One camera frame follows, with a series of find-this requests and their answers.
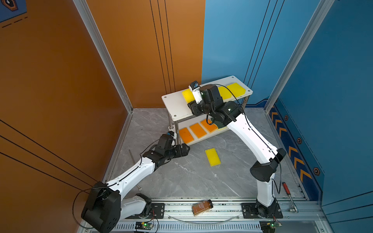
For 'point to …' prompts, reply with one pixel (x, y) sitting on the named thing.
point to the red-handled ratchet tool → (294, 208)
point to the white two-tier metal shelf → (189, 127)
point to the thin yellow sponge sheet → (212, 157)
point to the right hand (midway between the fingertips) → (195, 100)
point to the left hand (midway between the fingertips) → (185, 147)
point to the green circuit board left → (141, 225)
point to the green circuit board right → (268, 226)
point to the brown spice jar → (202, 207)
